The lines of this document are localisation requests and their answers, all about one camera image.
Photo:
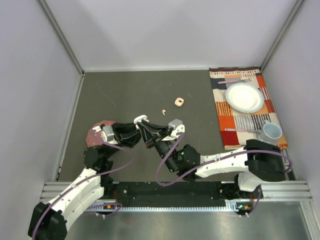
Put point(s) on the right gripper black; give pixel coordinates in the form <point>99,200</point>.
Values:
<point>147,127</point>

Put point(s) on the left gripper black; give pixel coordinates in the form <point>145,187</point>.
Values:
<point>126,134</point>

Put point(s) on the white earbud charging case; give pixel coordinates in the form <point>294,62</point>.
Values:
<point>140,118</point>

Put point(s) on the pink earbud charging case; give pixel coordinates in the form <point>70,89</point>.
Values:
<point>179,102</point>

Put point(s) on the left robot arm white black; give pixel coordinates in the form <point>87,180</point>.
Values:
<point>53,220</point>

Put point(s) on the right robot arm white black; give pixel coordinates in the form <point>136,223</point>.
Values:
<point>256,163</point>

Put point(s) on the pink polka dot plate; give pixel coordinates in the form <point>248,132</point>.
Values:
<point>94,137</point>

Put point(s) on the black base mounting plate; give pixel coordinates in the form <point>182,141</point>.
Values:
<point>180,194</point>

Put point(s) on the patterned orange placemat cloth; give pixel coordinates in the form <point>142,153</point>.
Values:
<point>231,118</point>

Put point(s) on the white paper plate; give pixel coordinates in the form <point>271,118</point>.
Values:
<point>244,98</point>

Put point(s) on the light blue cup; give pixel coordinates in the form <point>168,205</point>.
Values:
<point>270,133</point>

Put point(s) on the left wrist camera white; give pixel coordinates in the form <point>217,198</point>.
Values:
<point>105,134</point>

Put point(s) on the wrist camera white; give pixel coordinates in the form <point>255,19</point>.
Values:
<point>105,134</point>
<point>176,127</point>

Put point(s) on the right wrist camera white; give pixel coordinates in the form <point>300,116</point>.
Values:
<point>176,127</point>

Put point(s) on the pink handled fork rear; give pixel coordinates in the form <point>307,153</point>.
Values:
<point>246,80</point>

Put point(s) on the left aluminium corner post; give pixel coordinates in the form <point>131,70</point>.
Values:
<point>60,35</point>

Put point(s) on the aluminium corner post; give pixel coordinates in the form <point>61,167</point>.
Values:
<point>282,32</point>
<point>60,35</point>

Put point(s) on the right aluminium corner post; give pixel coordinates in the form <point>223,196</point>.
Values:
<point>282,32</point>

